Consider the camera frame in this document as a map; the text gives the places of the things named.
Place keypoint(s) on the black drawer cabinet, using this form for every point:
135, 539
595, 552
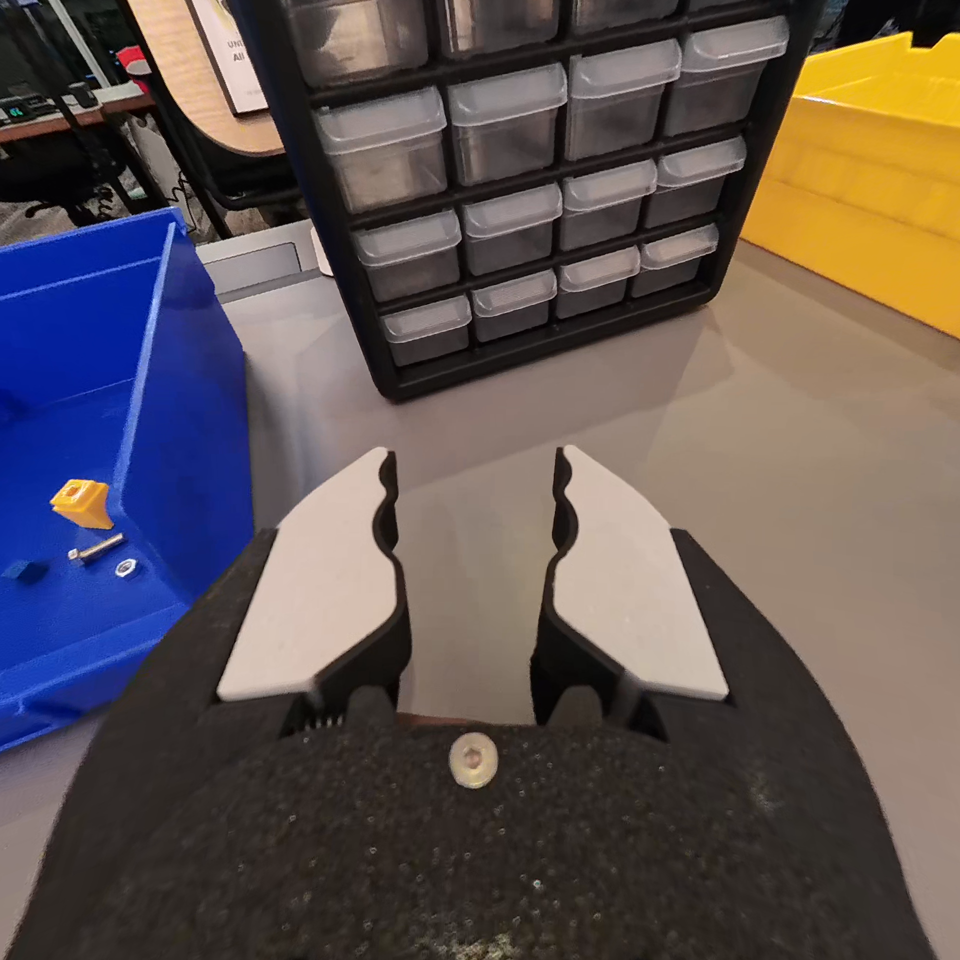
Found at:
405, 386

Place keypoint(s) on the tan wooden board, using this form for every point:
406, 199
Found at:
187, 97

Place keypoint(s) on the instruction poster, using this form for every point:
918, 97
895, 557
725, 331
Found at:
232, 60

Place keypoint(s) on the red cup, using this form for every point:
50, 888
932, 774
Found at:
133, 60

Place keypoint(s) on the small metal nut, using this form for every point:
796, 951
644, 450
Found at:
118, 568

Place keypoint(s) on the grey flat panel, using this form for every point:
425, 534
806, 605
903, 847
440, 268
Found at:
247, 259

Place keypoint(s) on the small metal screw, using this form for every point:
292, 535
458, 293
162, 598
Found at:
97, 547

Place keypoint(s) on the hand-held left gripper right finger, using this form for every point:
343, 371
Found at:
637, 600

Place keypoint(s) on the black tripod stand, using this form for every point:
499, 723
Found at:
112, 150

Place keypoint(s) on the yellow plastic bin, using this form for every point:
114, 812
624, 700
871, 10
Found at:
862, 187

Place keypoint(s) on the blue plastic bin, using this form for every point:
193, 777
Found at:
187, 375

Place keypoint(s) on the small blue cube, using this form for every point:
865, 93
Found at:
26, 571

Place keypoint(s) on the small orange cube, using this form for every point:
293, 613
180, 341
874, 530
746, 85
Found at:
79, 501

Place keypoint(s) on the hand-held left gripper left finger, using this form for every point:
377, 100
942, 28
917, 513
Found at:
315, 600

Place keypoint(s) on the wooden table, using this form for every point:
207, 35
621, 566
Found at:
75, 120

